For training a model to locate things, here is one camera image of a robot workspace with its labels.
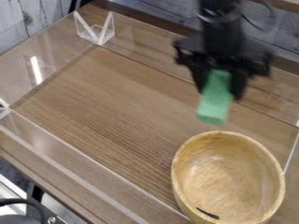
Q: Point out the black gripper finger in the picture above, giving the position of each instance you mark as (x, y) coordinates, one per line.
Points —
(239, 81)
(201, 74)

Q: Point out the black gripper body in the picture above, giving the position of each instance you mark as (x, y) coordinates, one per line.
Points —
(222, 47)

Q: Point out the green stick block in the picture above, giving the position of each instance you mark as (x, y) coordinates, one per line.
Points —
(217, 98)

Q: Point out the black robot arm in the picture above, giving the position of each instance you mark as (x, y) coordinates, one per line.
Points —
(223, 6)

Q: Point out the wooden bowl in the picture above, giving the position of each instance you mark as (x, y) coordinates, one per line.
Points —
(227, 179)

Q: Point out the clear acrylic corner bracket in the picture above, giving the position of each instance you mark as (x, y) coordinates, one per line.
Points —
(95, 33)

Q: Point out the clear acrylic barrier wall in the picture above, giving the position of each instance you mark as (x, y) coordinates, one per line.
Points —
(96, 116)

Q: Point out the black table leg frame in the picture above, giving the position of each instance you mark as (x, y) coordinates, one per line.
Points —
(39, 211)

